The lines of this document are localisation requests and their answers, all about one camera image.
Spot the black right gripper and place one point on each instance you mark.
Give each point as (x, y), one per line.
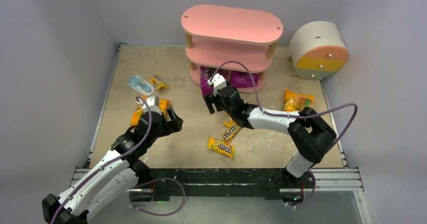
(216, 100)

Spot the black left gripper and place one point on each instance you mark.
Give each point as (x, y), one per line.
(167, 121)

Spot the orange mango gummy bag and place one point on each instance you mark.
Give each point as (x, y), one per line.
(297, 101)
(163, 105)

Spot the small yellow M&M's bag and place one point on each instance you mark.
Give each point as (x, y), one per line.
(157, 82)

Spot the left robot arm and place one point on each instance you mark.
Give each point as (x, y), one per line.
(119, 170)

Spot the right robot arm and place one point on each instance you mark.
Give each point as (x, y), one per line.
(312, 136)

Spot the pink three-tier shelf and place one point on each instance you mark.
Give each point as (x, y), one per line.
(234, 39)

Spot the light blue oval package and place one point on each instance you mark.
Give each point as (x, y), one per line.
(141, 85)

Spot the round cream drawer cabinet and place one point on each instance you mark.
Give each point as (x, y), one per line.
(317, 50)

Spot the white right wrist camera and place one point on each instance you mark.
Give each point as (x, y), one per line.
(217, 82)

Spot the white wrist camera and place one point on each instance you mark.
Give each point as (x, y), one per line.
(150, 103)
(217, 82)

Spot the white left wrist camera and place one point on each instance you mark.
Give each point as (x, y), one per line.
(150, 103)

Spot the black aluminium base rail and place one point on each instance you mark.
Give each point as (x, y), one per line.
(268, 183)

